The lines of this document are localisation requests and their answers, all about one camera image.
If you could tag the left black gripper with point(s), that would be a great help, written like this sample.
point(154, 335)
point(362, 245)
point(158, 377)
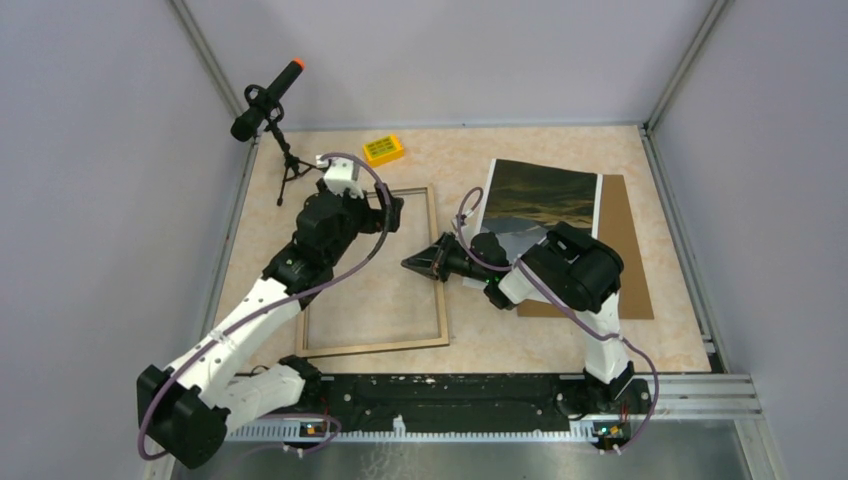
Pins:
point(375, 220)

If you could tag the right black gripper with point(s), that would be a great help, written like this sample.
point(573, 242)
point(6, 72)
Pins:
point(431, 261)

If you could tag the landscape photo print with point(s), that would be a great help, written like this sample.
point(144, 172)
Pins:
point(521, 201)

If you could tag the wooden picture frame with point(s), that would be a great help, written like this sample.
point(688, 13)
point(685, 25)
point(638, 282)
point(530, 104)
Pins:
point(383, 307)

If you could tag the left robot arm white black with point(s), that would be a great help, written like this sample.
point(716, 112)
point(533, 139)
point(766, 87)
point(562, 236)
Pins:
point(192, 405)

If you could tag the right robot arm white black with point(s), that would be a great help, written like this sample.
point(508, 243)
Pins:
point(576, 273)

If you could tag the yellow green toy block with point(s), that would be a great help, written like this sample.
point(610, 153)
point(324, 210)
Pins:
point(383, 150)

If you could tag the small black tripod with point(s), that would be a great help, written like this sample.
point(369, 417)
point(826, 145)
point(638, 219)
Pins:
point(293, 167)

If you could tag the black microphone orange tip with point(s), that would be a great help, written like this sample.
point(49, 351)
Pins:
point(262, 101)

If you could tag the brown cardboard backing board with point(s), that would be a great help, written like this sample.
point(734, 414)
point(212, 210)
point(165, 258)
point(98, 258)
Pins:
point(617, 230)

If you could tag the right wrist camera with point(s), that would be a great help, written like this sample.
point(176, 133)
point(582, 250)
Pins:
point(462, 216)

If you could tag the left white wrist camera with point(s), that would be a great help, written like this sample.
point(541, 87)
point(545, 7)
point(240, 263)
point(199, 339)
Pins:
point(341, 175)

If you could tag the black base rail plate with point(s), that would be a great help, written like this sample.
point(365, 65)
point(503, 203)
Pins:
point(465, 403)

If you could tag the aluminium frame rail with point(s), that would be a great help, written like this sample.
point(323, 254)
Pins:
point(674, 397)

